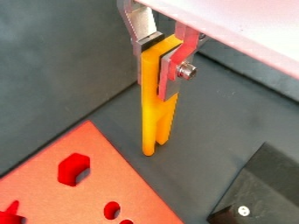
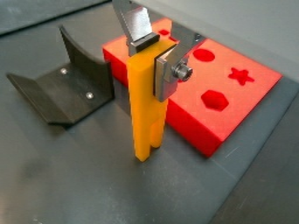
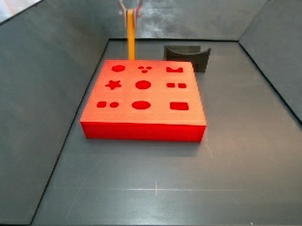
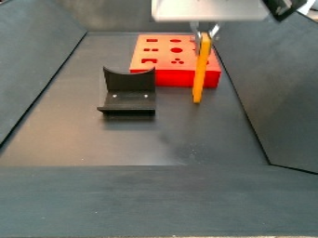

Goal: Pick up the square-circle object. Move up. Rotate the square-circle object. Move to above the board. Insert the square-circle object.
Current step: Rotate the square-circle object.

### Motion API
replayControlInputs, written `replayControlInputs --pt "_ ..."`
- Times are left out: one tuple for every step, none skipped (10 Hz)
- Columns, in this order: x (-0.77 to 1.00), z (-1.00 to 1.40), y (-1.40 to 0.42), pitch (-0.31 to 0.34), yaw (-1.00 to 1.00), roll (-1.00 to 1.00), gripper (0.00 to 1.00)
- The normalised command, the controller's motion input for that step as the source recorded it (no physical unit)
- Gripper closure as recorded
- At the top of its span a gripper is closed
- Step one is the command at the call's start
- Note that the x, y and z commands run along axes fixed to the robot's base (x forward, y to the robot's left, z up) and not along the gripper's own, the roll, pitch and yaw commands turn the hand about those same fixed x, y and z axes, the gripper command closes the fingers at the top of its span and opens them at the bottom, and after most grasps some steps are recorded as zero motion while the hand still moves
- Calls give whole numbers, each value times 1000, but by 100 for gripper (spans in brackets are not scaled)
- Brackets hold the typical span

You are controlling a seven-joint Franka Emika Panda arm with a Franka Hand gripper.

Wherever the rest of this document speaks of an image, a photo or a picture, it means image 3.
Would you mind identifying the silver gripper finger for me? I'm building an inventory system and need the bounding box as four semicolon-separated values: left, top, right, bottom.
118;0;127;17
135;0;143;18

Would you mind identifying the yellow two-pronged peg object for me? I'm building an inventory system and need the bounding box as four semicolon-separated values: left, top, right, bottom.
126;9;136;60

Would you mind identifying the red shape-sorting board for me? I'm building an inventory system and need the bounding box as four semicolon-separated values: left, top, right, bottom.
80;60;206;142

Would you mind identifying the black curved holder stand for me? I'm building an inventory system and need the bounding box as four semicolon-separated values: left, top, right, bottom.
164;45;211;72

